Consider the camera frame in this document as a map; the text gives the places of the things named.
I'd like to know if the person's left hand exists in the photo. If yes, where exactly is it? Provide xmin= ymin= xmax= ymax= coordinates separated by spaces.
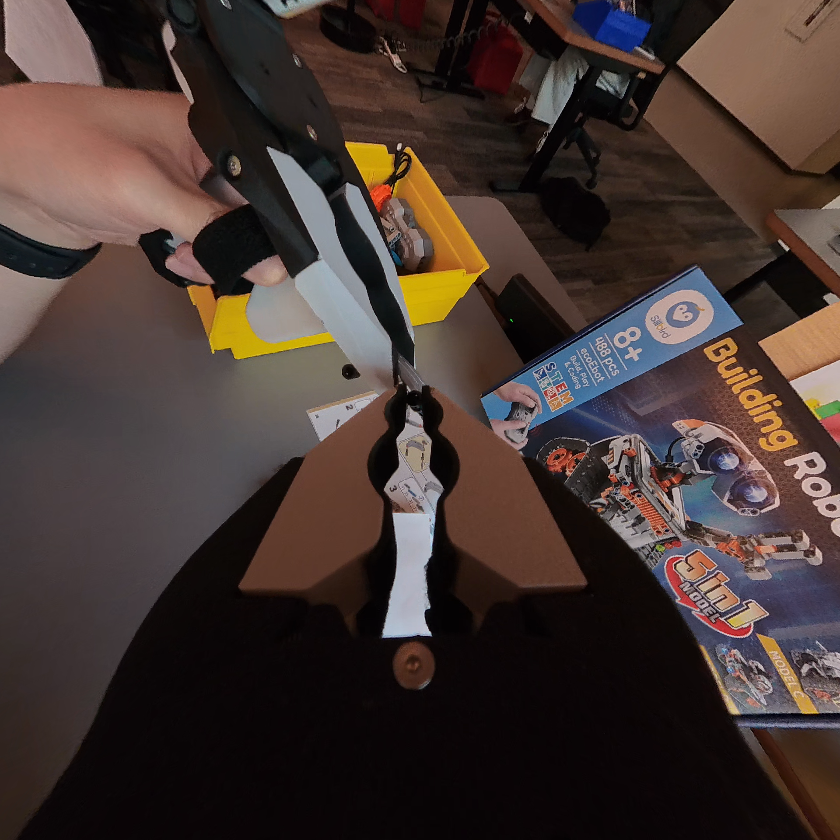
xmin=0 ymin=84 xmax=290 ymax=287

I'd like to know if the red box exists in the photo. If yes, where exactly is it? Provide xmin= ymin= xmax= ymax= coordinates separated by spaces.
xmin=466 ymin=20 xmax=525 ymax=95

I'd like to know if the pile of building parts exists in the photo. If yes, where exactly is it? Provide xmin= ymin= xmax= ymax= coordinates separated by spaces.
xmin=366 ymin=182 xmax=438 ymax=274

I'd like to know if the blue storage bin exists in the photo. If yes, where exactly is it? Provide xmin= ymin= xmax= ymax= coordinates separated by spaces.
xmin=570 ymin=0 xmax=652 ymax=53

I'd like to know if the light wooden board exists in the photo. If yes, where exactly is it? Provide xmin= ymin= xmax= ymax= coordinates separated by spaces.
xmin=757 ymin=304 xmax=840 ymax=383

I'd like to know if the black cable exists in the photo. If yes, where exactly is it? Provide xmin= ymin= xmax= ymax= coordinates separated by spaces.
xmin=382 ymin=145 xmax=413 ymax=193

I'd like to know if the white printed instruction sheet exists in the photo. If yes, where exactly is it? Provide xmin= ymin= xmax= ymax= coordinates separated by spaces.
xmin=790 ymin=366 xmax=840 ymax=448

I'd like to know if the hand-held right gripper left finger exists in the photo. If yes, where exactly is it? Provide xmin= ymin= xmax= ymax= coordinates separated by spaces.
xmin=238 ymin=387 xmax=408 ymax=634

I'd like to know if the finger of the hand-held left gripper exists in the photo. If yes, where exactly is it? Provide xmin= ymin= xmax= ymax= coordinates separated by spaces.
xmin=333 ymin=184 xmax=417 ymax=366
xmin=268 ymin=147 xmax=396 ymax=386

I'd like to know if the yellow parts bin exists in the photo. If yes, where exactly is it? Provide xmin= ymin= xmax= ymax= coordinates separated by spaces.
xmin=187 ymin=141 xmax=490 ymax=361

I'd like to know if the black bag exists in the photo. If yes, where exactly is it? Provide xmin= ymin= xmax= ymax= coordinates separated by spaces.
xmin=537 ymin=175 xmax=612 ymax=252

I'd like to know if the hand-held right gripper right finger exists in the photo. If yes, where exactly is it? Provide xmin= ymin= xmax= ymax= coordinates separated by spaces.
xmin=422 ymin=386 xmax=587 ymax=624

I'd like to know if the white instruction booklet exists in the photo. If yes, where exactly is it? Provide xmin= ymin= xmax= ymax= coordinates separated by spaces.
xmin=306 ymin=390 xmax=448 ymax=639

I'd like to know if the black device with green light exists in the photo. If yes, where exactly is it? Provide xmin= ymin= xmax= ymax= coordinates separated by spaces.
xmin=495 ymin=273 xmax=580 ymax=366

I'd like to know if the blue robot kit box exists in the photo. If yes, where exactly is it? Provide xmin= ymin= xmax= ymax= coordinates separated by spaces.
xmin=480 ymin=265 xmax=840 ymax=718

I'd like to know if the white hanging paper tag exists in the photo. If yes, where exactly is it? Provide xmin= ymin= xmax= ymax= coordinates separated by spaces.
xmin=0 ymin=0 xmax=104 ymax=88

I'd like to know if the black wristband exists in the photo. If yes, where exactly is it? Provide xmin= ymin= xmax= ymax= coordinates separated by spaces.
xmin=0 ymin=223 xmax=103 ymax=280

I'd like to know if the grey desk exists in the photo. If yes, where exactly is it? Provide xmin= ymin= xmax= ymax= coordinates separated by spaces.
xmin=0 ymin=196 xmax=592 ymax=840

